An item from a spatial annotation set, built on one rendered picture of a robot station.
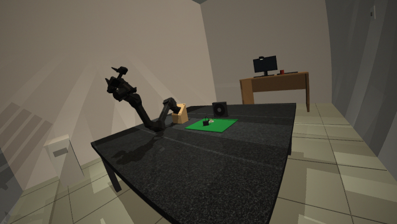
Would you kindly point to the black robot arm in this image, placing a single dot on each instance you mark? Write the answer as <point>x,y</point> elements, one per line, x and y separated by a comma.
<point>128,93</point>

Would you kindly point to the green circuit board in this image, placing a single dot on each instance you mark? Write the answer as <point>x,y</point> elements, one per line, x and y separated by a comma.
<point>215,125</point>

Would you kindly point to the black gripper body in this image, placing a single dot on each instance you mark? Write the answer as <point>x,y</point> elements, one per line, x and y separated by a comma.
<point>122,71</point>

